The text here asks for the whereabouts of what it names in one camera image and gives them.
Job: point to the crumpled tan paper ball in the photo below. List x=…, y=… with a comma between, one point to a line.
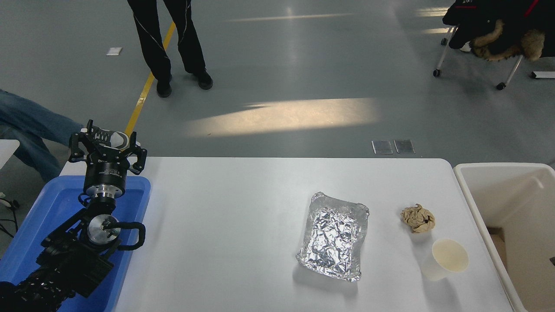
x=417, y=219

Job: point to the large pale plastic bin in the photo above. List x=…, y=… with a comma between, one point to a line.
x=498, y=186

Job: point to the white side table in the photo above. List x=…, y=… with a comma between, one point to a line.
x=6, y=149

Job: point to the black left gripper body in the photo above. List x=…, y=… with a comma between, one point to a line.
x=106, y=173

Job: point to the black coat with fur trim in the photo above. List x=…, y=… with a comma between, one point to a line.
x=498, y=17

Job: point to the crumpled foil tray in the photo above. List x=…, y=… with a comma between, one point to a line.
x=334, y=236

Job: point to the white wheeled chair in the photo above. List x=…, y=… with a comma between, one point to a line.
x=443, y=52

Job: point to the standing person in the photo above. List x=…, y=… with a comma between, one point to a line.
x=151, y=43

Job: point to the white paper cup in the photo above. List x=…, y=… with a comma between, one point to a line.
x=448, y=255

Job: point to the white flat bar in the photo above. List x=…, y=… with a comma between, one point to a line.
x=544, y=75

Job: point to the metal floor plate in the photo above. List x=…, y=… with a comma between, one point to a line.
x=404, y=146
x=382, y=147

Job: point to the seated person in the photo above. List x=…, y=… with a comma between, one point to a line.
x=26, y=117

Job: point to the blue plastic tray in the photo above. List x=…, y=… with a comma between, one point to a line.
x=52, y=203

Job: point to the brown cardboard piece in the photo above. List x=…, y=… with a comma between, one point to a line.
x=498, y=247

